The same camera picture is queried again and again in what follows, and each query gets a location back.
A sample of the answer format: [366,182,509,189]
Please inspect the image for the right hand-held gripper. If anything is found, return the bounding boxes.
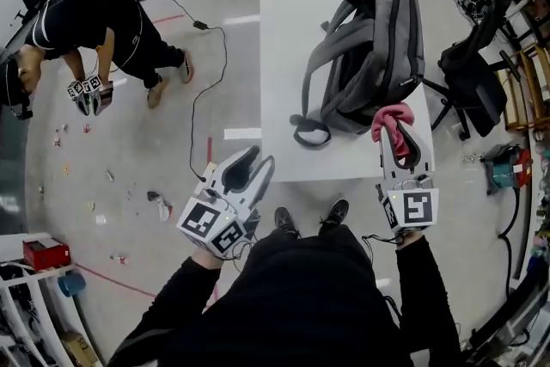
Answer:
[375,121,441,235]

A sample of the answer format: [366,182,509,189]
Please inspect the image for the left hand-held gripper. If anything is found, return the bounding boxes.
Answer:
[175,144,276,261]

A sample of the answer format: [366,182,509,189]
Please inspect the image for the pink cloth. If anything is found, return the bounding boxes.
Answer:
[370,101,417,162]

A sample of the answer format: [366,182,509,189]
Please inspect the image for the grey backpack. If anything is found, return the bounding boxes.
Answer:
[288,0,426,150]

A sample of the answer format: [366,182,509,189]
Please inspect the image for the person's right forearm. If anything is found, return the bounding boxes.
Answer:
[394,229,456,340]

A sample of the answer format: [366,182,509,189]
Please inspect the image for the person's left forearm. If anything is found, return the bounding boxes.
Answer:
[141,247,225,332]

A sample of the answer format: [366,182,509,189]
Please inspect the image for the person's left shoe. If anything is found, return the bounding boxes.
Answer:
[273,205,301,238]

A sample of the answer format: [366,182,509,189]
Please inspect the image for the person's shoe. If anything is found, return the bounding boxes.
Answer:
[273,205,301,238]
[318,198,351,229]

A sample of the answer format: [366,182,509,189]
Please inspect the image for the person's right shoe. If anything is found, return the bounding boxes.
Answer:
[318,198,351,229]

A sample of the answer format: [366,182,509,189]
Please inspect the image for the scattered small floor litter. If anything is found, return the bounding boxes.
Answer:
[38,122,174,267]

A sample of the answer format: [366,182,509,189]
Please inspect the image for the black high-back office chair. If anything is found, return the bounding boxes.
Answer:
[423,0,516,143]

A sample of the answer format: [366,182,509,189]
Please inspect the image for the teal red vacuum cleaner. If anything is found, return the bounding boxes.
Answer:
[480,144,535,198]

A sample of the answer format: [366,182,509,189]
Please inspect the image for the person's black-clothed torso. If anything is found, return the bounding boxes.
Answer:
[107,223,463,367]

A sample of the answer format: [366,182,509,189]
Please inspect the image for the black equipment stand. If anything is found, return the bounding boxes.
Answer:
[467,278,550,362]

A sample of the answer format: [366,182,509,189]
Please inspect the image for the blue bucket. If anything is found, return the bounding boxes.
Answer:
[58,272,87,297]

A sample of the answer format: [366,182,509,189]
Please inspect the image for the red box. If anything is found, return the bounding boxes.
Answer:
[21,239,70,272]

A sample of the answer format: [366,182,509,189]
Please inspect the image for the brown carton with print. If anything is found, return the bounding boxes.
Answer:
[59,330,98,367]

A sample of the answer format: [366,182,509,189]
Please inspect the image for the white metal shelving rack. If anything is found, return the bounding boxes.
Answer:
[0,231,104,367]

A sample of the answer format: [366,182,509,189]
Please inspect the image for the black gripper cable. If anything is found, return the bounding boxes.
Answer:
[361,232,403,247]
[231,238,261,274]

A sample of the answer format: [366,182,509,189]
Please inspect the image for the black floor power cable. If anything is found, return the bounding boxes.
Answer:
[152,0,229,182]

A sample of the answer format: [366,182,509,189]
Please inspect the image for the black vacuum hose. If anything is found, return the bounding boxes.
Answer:
[497,184,524,297]

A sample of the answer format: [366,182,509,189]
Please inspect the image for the wooden frame rack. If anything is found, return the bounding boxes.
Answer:
[498,41,550,134]

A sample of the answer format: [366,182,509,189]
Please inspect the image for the tangled black floor cables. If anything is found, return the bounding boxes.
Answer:
[449,0,502,29]

